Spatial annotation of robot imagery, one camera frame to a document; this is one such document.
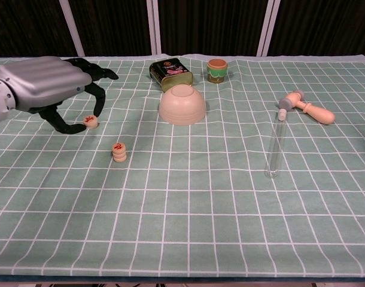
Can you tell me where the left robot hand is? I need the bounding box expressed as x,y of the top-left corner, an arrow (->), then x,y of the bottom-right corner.
0,56 -> 120,135

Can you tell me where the dark green food tin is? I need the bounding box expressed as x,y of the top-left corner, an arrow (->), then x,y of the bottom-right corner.
148,58 -> 194,93

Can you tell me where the beige upturned bowl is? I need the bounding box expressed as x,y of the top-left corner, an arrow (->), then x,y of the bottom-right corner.
157,84 -> 207,126

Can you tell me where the green and orange cup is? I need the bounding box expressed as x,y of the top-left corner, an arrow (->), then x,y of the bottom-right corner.
206,58 -> 230,84

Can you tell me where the green checked tablecloth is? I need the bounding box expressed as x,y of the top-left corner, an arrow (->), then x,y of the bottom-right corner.
0,53 -> 365,278

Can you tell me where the wooden toy hammer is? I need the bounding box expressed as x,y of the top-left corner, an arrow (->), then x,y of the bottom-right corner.
278,90 -> 336,126

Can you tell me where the white frame post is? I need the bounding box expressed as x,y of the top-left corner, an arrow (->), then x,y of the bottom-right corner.
256,0 -> 281,57
58,0 -> 86,57
146,0 -> 162,56

